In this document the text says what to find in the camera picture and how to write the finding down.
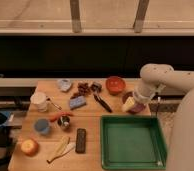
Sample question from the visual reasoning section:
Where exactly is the dark red grape bunch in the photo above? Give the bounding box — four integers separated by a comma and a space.
71, 82, 91, 99

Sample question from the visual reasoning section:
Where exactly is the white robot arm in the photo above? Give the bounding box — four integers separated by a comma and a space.
122, 63, 194, 171

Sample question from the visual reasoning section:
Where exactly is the small metal cup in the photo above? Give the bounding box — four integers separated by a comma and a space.
57, 116, 70, 130

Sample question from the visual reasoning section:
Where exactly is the blue plastic cup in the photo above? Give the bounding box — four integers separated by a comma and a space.
34, 119, 50, 135

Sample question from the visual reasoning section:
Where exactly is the purple plate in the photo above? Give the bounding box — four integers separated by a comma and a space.
122, 91, 145, 114

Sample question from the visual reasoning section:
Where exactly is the red bowl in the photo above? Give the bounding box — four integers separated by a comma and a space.
105, 76, 126, 95

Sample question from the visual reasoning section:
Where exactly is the small dark object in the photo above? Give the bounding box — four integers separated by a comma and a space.
91, 82, 102, 92

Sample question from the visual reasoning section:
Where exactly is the green plastic tray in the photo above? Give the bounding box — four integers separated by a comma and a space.
100, 116, 167, 170

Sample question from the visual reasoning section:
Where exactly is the blue sponge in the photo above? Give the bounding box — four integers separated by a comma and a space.
69, 96, 86, 110

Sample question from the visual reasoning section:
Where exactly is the black remote control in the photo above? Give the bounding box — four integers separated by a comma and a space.
75, 128, 86, 154

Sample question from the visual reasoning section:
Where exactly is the light blue toy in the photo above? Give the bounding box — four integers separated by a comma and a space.
57, 79, 72, 92

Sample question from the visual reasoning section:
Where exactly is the white plastic knife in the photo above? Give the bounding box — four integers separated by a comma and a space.
61, 142, 76, 156

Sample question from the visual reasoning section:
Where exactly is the metal spoon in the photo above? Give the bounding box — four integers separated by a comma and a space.
47, 97, 62, 110

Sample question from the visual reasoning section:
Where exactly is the yellow banana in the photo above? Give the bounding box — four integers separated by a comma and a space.
47, 136, 70, 163

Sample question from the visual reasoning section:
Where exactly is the white mug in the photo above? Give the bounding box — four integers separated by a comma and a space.
30, 92, 48, 112

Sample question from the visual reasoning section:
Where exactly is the red apple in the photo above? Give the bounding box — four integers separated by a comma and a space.
20, 139, 39, 156

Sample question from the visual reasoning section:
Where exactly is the black handled tool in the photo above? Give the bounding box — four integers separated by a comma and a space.
94, 94, 112, 113

